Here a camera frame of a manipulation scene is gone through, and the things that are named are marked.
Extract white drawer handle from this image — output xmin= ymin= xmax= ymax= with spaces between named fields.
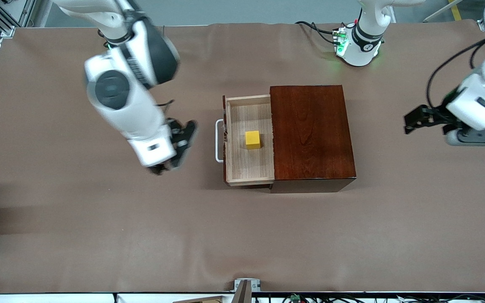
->
xmin=215 ymin=119 xmax=227 ymax=164

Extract black left base cable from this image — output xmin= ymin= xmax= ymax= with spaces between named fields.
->
xmin=295 ymin=20 xmax=345 ymax=46

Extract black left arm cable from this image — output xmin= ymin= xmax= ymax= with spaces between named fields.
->
xmin=425 ymin=37 xmax=485 ymax=111

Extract grey metal clamp bracket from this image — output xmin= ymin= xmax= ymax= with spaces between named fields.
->
xmin=233 ymin=278 xmax=261 ymax=293

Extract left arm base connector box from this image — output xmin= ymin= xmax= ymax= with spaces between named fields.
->
xmin=333 ymin=27 xmax=349 ymax=56

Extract tangled black cables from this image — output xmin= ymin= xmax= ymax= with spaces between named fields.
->
xmin=253 ymin=293 xmax=485 ymax=303

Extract brown table mat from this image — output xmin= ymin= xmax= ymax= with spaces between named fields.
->
xmin=0 ymin=21 xmax=485 ymax=294

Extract white table edge rail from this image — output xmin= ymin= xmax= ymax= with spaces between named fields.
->
xmin=0 ymin=292 xmax=485 ymax=303

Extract dark red wooden cabinet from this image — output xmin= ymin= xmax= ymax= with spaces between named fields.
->
xmin=270 ymin=85 xmax=357 ymax=194

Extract light wood drawer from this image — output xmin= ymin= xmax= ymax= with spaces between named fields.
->
xmin=223 ymin=95 xmax=275 ymax=187

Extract yellow cube block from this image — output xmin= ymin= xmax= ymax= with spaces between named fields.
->
xmin=245 ymin=130 xmax=262 ymax=150

